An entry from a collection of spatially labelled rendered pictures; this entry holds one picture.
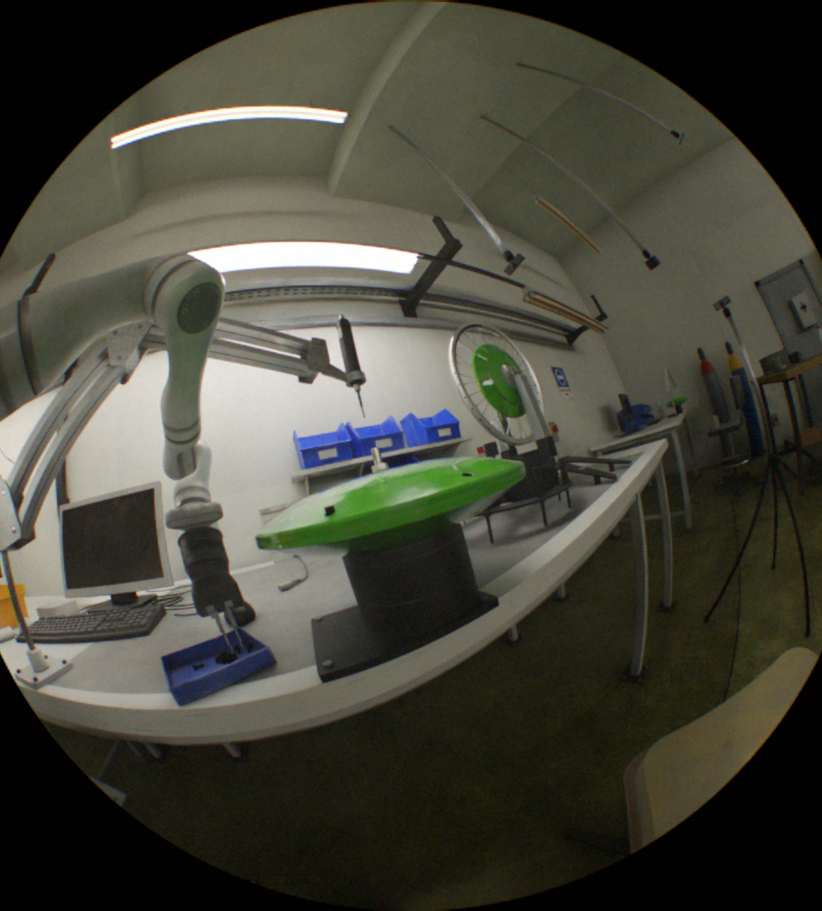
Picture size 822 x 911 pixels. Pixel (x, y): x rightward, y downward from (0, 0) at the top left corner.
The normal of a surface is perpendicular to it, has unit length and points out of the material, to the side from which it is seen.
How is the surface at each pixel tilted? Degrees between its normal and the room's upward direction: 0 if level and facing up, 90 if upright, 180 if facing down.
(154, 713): 90
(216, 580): 59
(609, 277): 90
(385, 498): 24
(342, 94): 180
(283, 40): 180
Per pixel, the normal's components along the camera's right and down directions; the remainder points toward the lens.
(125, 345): 0.70, -0.27
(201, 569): 0.55, -0.56
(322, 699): 0.44, -0.22
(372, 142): 0.27, 0.96
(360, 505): -0.26, -0.91
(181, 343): 0.62, 0.78
